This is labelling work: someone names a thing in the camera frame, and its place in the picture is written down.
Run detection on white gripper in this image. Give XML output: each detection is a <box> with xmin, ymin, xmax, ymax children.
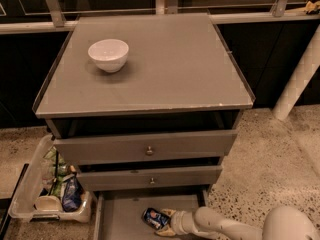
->
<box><xmin>155</xmin><ymin>208</ymin><xmax>195</xmax><ymax>237</ymax></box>

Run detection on blue pepsi can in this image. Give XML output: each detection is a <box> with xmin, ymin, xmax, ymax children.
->
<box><xmin>142</xmin><ymin>208</ymin><xmax>170</xmax><ymax>230</ymax></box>

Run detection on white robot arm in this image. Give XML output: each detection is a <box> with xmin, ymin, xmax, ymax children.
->
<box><xmin>156</xmin><ymin>206</ymin><xmax>320</xmax><ymax>240</ymax></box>

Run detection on grey bottom drawer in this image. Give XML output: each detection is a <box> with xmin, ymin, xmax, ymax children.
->
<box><xmin>93</xmin><ymin>186</ymin><xmax>208</xmax><ymax>240</ymax></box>

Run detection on grey drawer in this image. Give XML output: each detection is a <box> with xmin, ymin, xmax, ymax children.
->
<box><xmin>54</xmin><ymin>130</ymin><xmax>237</xmax><ymax>165</ymax></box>
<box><xmin>93</xmin><ymin>186</ymin><xmax>208</xmax><ymax>240</ymax></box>
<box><xmin>77</xmin><ymin>166</ymin><xmax>222</xmax><ymax>191</ymax></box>

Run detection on top drawer knob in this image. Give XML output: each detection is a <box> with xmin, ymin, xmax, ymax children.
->
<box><xmin>146</xmin><ymin>146</ymin><xmax>154</xmax><ymax>156</ymax></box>

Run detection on grey top drawer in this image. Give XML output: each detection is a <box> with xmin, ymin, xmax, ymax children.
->
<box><xmin>54</xmin><ymin>130</ymin><xmax>237</xmax><ymax>165</ymax></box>

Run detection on grey middle drawer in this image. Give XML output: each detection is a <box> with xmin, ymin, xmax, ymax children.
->
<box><xmin>77</xmin><ymin>166</ymin><xmax>222</xmax><ymax>191</ymax></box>

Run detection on grey drawer cabinet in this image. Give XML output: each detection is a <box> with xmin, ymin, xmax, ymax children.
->
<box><xmin>34</xmin><ymin>15</ymin><xmax>254</xmax><ymax>176</ymax></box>

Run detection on blue snack bag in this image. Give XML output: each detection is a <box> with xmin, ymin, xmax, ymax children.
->
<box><xmin>62</xmin><ymin>176</ymin><xmax>83</xmax><ymax>212</ymax></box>

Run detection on clear plastic storage bin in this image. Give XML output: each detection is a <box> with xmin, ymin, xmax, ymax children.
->
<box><xmin>9</xmin><ymin>135</ymin><xmax>91</xmax><ymax>223</ymax></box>

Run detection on white cup in bin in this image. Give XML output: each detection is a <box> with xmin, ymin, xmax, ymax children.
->
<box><xmin>35</xmin><ymin>196</ymin><xmax>63</xmax><ymax>212</ymax></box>

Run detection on green snack packets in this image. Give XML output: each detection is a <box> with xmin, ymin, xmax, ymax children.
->
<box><xmin>40</xmin><ymin>147</ymin><xmax>74</xmax><ymax>199</ymax></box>

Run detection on white ceramic bowl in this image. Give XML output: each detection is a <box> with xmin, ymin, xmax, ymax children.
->
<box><xmin>88</xmin><ymin>39</ymin><xmax>129</xmax><ymax>73</ymax></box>

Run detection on white diagonal pillar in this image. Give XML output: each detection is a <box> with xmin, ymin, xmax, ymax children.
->
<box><xmin>272</xmin><ymin>26</ymin><xmax>320</xmax><ymax>121</ymax></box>

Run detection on metal railing bar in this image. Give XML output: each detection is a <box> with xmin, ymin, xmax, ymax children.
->
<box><xmin>0</xmin><ymin>11</ymin><xmax>320</xmax><ymax>35</ymax></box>

